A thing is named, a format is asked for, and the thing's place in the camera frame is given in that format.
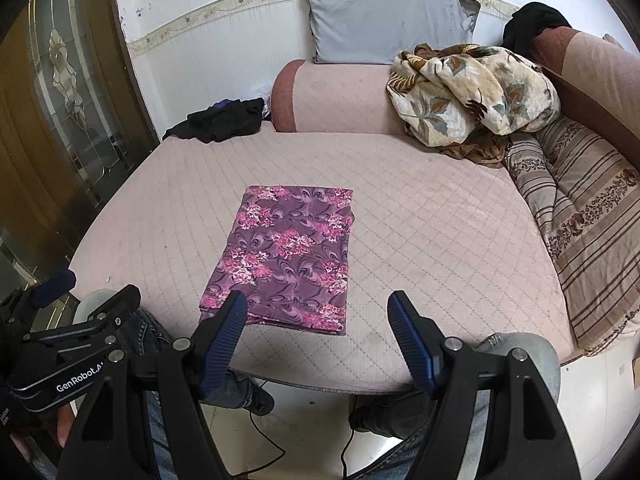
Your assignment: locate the pink bolster cushion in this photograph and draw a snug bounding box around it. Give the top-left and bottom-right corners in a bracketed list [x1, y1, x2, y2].
[270, 59, 416, 135]
[530, 27, 640, 171]

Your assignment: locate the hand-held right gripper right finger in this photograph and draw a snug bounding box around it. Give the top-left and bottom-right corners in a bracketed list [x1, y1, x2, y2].
[387, 290, 583, 480]

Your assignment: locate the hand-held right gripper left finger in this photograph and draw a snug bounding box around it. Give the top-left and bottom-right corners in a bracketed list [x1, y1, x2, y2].
[57, 290, 249, 480]

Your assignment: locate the black cloth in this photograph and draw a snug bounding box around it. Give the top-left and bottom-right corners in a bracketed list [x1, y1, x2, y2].
[501, 2, 573, 56]

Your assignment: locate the grey pillow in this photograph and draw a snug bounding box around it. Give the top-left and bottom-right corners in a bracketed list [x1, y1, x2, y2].
[301, 0, 482, 66]

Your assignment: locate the person's left hand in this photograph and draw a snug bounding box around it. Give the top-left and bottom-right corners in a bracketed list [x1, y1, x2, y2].
[7, 402, 76, 461]

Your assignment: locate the beige floral blanket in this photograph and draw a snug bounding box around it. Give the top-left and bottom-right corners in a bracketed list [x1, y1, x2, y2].
[386, 42, 562, 168]

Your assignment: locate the pile of black clothes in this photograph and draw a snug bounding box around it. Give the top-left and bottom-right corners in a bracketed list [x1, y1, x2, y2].
[162, 97, 266, 143]

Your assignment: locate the black cable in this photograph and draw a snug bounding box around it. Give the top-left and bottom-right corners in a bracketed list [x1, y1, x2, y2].
[341, 394, 360, 480]
[244, 380, 287, 480]

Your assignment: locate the person's left leg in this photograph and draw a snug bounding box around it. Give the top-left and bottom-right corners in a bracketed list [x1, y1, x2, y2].
[75, 287, 276, 480]

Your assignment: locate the wooden door with glass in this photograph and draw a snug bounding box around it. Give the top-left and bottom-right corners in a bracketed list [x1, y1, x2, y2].
[0, 0, 161, 301]

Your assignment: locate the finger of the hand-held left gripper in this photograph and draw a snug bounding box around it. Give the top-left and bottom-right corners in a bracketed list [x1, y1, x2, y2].
[30, 270, 77, 308]
[22, 284, 142, 361]

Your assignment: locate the purple floral shirt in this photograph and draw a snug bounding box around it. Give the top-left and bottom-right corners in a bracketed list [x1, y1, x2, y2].
[198, 185, 355, 337]

